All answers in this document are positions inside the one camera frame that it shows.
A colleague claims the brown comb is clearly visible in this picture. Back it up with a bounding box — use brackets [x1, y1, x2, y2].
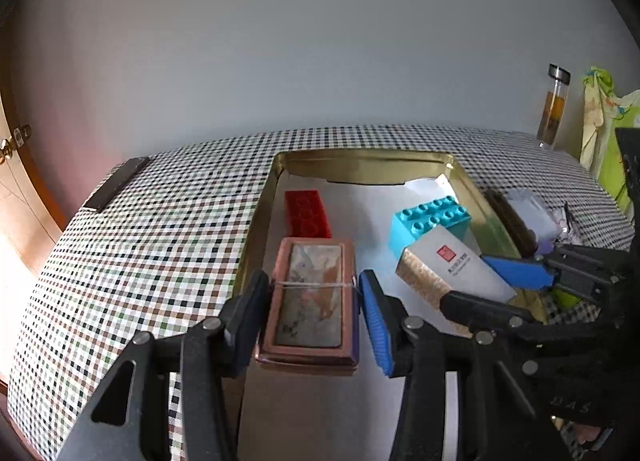
[484, 189, 537, 259]

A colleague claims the green toy brick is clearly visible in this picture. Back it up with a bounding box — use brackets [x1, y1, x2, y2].
[550, 288, 582, 311]

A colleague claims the clear plastic case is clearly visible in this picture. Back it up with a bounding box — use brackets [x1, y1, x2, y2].
[506, 189, 561, 243]

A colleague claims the white carton box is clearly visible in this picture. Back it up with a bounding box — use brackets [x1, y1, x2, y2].
[395, 226, 516, 309]

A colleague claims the pink card case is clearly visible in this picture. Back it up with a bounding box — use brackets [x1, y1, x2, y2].
[255, 237, 359, 375]

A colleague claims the teal toy brick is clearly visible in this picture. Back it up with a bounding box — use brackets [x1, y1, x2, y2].
[388, 195, 472, 259]

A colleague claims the red toy brick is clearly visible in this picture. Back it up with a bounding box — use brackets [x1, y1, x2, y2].
[284, 190, 332, 239]

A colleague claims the purple block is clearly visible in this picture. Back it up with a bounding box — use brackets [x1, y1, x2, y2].
[535, 240, 554, 255]

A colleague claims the person's right hand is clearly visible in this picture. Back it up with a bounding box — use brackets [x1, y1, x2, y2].
[564, 421, 612, 450]

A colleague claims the checkered tablecloth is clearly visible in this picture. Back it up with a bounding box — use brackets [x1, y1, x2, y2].
[9, 125, 633, 460]

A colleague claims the white paper tin liner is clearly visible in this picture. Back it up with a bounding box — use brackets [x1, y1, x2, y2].
[236, 169, 482, 461]

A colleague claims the glass tea bottle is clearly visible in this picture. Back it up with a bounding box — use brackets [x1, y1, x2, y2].
[537, 63, 570, 148]

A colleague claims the green patterned cloth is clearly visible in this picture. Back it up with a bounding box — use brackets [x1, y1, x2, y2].
[579, 66, 639, 212]

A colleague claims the dark flat bar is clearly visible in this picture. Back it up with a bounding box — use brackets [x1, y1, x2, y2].
[82, 156, 151, 213]

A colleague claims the gold metal tin box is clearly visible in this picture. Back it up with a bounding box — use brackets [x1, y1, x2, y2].
[219, 149, 549, 461]

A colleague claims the wooden door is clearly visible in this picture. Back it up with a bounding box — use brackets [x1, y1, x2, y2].
[1, 28, 67, 275]

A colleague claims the brass door knob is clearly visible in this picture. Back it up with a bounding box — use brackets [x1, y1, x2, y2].
[0, 125, 32, 164]

